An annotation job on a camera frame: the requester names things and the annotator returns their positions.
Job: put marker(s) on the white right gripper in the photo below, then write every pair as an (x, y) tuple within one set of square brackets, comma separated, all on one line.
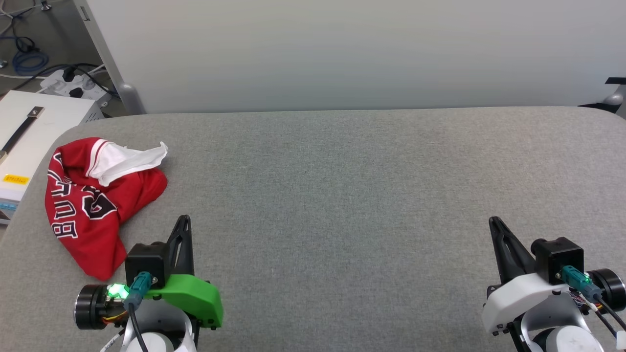
[(518, 296)]

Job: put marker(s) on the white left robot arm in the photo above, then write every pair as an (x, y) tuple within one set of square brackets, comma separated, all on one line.
[(156, 340)]

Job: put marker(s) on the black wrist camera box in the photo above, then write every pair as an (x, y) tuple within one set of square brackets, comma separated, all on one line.
[(144, 259), (560, 252)]

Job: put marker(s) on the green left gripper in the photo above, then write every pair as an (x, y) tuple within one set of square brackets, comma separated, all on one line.
[(195, 296)]

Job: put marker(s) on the white power strip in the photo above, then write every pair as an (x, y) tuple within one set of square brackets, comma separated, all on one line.
[(61, 84)]

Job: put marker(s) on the black chair base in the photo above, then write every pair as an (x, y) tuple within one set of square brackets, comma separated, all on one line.
[(611, 95)]

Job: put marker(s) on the grey partition foot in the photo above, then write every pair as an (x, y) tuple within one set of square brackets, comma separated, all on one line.
[(131, 100)]

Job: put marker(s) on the white partition panel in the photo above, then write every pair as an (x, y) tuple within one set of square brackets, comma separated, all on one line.
[(342, 49)]

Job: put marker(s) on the yellow warning label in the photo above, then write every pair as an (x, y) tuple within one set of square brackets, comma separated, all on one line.
[(15, 179)]

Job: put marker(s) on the red basketball jersey white sleeves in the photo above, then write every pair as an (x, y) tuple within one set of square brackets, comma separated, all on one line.
[(93, 230)]

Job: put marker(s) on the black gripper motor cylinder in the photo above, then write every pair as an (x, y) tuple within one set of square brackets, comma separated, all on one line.
[(90, 307), (609, 288)]

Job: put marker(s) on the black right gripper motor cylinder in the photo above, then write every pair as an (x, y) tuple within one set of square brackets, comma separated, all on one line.
[(609, 288)]

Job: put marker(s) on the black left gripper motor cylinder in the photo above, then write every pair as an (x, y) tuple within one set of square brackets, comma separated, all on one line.
[(90, 307)]

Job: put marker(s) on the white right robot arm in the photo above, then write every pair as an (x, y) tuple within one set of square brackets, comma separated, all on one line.
[(567, 342)]

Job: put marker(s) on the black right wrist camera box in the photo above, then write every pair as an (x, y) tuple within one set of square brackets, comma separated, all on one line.
[(560, 252)]

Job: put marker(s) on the white equipment box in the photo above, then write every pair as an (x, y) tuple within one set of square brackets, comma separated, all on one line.
[(54, 122)]

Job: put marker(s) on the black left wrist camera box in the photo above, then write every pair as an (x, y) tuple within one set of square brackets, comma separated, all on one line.
[(144, 259)]

